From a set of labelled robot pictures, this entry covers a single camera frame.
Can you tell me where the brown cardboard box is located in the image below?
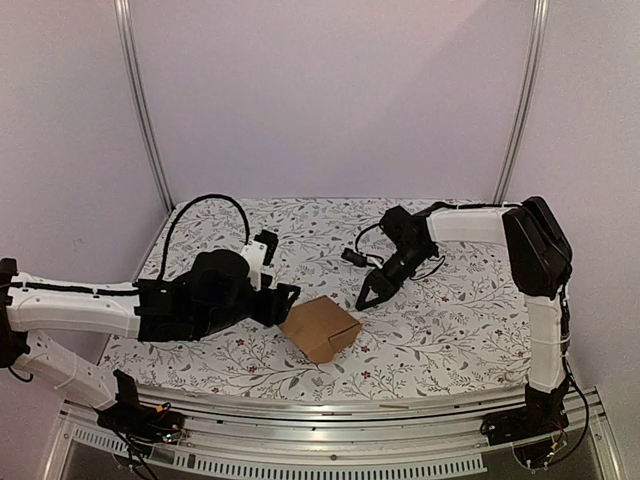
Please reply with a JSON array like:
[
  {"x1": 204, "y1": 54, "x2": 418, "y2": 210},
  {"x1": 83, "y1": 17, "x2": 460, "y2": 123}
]
[{"x1": 279, "y1": 296, "x2": 362, "y2": 364}]

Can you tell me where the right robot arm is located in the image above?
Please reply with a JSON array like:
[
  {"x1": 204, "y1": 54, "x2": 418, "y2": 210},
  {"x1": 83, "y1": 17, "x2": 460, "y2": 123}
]
[{"x1": 356, "y1": 196, "x2": 573, "y2": 395}]

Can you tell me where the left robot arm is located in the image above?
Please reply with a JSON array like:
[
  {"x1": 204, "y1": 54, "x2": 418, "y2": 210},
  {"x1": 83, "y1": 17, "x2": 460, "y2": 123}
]
[{"x1": 1, "y1": 243, "x2": 300, "y2": 434}]

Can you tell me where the floral patterned table cloth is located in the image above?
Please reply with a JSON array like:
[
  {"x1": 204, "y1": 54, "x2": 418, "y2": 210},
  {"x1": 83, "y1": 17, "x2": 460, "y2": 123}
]
[{"x1": 100, "y1": 199, "x2": 532, "y2": 402}]

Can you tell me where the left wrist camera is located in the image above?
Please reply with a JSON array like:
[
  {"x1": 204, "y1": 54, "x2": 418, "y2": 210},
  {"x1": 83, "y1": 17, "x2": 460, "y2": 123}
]
[{"x1": 240, "y1": 230, "x2": 279, "y2": 291}]

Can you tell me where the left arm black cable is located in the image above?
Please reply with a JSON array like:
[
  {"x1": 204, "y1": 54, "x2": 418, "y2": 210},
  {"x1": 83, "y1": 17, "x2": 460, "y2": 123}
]
[{"x1": 157, "y1": 194, "x2": 252, "y2": 286}]

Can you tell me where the aluminium front rail base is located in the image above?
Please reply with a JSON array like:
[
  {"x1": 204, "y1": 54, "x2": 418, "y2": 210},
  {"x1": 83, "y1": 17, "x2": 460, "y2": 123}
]
[{"x1": 42, "y1": 384, "x2": 626, "y2": 480}]

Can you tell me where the aluminium frame post right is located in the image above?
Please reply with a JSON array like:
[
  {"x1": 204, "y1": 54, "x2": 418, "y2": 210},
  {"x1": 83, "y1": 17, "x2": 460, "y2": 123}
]
[{"x1": 492, "y1": 0, "x2": 550, "y2": 204}]

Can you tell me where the aluminium frame post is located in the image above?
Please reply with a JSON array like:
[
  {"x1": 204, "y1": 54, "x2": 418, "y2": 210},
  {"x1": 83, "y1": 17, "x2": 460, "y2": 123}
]
[
  {"x1": 113, "y1": 0, "x2": 175, "y2": 212},
  {"x1": 492, "y1": 0, "x2": 550, "y2": 204}
]

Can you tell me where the aluminium frame post left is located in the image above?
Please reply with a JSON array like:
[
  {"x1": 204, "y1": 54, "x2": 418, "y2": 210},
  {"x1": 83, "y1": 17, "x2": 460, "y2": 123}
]
[{"x1": 113, "y1": 0, "x2": 175, "y2": 212}]

